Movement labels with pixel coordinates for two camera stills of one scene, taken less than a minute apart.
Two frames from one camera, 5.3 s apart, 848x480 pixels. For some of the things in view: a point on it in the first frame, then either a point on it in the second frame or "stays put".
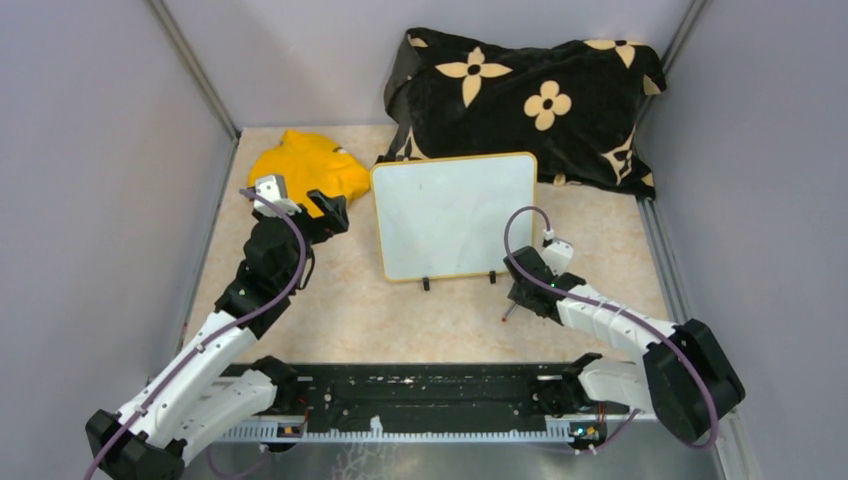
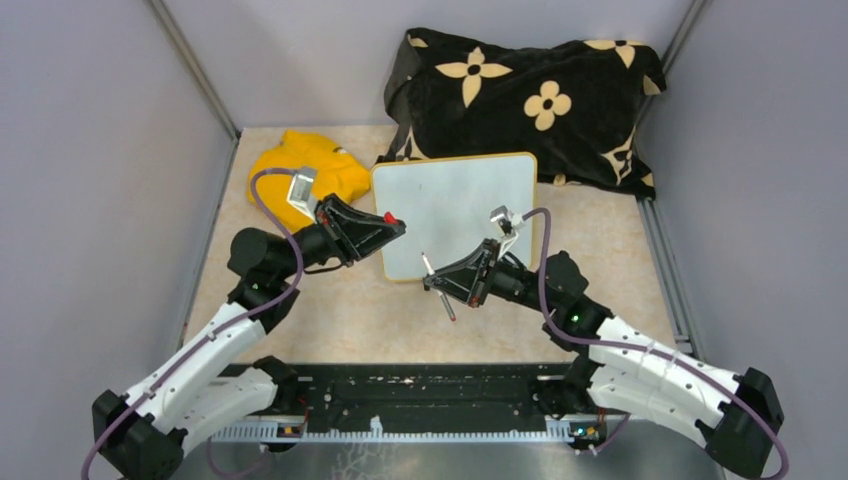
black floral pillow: (576, 107) stays put
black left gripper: (334, 218) to (352, 232)
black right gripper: (518, 295) to (458, 278)
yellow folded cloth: (307, 163) stays put
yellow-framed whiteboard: (445, 216) stays put
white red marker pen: (510, 313) to (446, 303)
